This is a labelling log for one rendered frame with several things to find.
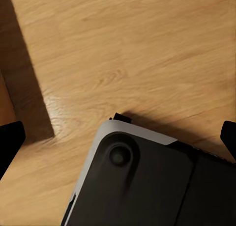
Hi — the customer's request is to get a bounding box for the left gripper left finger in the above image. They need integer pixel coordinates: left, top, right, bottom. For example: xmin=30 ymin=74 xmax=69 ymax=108
xmin=0 ymin=120 xmax=26 ymax=179

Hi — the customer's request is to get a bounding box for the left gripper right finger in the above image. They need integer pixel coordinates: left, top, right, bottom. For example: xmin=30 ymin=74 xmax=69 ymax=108
xmin=220 ymin=120 xmax=236 ymax=160

